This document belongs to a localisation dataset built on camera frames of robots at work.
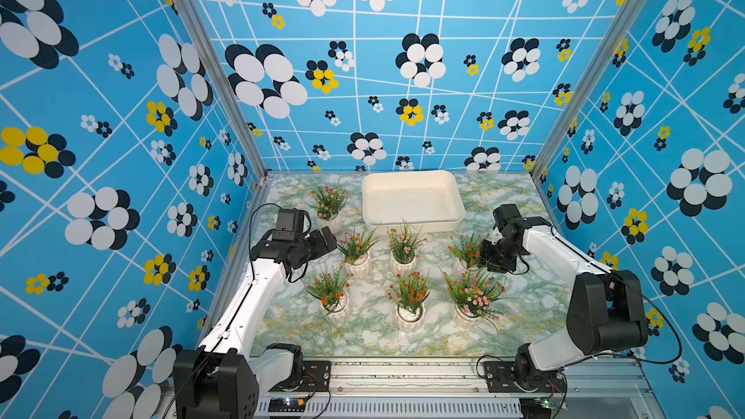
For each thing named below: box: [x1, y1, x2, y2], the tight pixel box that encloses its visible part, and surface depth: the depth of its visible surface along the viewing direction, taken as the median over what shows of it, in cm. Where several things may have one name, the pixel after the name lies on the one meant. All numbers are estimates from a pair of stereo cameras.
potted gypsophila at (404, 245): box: [386, 217, 428, 276], surface depth 88 cm
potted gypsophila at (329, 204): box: [307, 176, 350, 236], surface depth 98 cm
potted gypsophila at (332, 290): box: [305, 265, 355, 326], surface depth 79 cm
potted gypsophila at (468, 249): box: [448, 231, 491, 271], surface depth 86 cm
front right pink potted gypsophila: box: [443, 270, 508, 330], surface depth 77 cm
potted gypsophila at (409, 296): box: [388, 267, 430, 334], surface depth 78 cm
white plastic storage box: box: [361, 169, 466, 234], surface depth 114 cm
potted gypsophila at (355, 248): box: [335, 226, 380, 280], surface depth 88 cm
